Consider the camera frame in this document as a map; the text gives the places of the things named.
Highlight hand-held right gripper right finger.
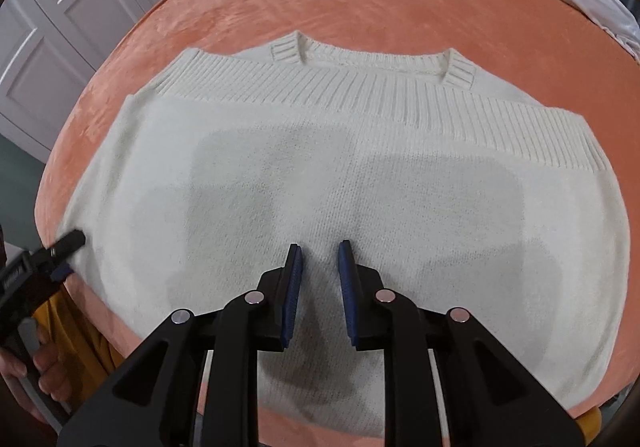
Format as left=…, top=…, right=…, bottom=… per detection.
left=338, top=241, right=586, bottom=447

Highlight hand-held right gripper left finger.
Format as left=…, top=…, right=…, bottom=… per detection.
left=55, top=243, right=306, bottom=447

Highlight cream knit cardigan red buttons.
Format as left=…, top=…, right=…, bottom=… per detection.
left=42, top=30, right=631, bottom=438

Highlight person's left hand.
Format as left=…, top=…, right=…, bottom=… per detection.
left=0, top=333, right=72, bottom=422

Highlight person's yellow garment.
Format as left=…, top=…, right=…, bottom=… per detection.
left=32, top=289, right=603, bottom=438

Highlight white panelled wardrobe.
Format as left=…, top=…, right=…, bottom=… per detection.
left=0, top=0, right=241, bottom=163

